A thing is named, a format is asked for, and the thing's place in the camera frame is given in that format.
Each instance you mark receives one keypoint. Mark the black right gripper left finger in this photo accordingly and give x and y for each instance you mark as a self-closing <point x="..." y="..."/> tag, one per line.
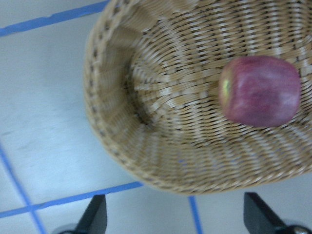
<point x="94" y="219"/>

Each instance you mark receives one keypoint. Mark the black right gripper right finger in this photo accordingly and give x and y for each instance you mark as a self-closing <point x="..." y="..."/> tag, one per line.
<point x="259" y="218"/>

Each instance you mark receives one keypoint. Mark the red yellow apple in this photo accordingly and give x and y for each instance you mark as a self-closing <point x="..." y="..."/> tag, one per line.
<point x="259" y="91"/>

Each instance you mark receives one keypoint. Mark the wicker basket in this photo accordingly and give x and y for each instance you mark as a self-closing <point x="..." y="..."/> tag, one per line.
<point x="151" y="81"/>

